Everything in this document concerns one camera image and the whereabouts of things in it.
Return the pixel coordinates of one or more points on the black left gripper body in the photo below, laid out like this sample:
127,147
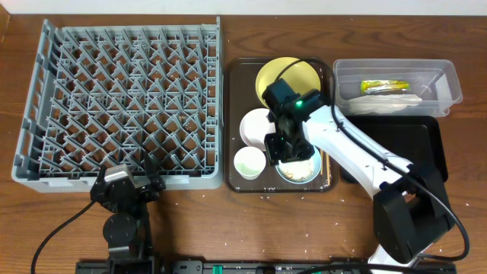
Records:
138,189

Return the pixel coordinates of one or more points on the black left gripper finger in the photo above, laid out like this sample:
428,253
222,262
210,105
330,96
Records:
100,176
150,169

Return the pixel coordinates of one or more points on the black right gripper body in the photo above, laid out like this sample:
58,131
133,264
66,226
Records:
281,148

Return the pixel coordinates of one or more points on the light blue bowl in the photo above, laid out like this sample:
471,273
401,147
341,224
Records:
301,172

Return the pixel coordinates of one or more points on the white pink shallow bowl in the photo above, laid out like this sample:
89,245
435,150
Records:
254,126

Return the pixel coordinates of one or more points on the small white cup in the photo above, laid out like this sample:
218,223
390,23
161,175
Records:
249,162

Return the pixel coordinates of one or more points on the yellow round plate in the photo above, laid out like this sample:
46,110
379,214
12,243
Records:
301,77

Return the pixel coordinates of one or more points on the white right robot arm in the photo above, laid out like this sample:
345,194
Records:
410,204

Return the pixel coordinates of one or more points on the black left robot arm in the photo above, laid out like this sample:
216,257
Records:
127,231

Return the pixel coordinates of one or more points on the clear plastic waste bin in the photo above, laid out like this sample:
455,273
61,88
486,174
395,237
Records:
435,81

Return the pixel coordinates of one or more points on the black waste tray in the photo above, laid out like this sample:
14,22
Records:
416,138

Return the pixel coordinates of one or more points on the wooden chopstick left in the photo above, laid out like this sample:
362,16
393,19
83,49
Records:
322,162

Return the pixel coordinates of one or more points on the wooden chopstick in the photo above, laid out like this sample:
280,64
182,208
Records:
327,169
322,162

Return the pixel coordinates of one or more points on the wooden chopstick right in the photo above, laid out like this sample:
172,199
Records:
327,169

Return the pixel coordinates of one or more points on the brown serving tray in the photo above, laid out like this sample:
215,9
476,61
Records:
240,97

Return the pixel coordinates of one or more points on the grey plastic dish rack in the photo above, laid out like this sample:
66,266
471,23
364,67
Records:
112,95

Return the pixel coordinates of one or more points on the white crumpled napkin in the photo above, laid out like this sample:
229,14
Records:
382,104

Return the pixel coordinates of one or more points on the green yellow snack wrapper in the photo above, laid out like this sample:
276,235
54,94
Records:
381,86

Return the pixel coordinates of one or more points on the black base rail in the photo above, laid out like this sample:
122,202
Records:
199,267

